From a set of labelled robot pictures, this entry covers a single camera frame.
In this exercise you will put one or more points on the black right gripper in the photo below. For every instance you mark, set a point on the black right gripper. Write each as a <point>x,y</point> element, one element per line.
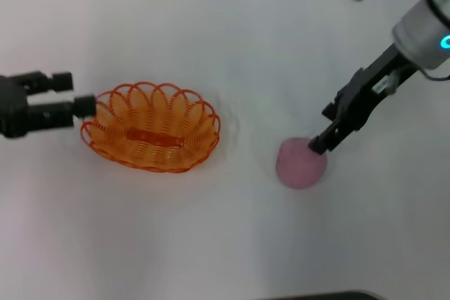
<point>365,92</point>

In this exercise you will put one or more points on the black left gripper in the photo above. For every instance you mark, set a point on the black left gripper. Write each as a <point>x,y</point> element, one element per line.
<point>12,107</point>

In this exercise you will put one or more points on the pink peach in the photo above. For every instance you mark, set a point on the pink peach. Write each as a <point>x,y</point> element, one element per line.
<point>299,168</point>

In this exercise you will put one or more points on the dark rounded robot base edge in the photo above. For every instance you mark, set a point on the dark rounded robot base edge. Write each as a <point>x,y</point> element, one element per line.
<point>330,295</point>

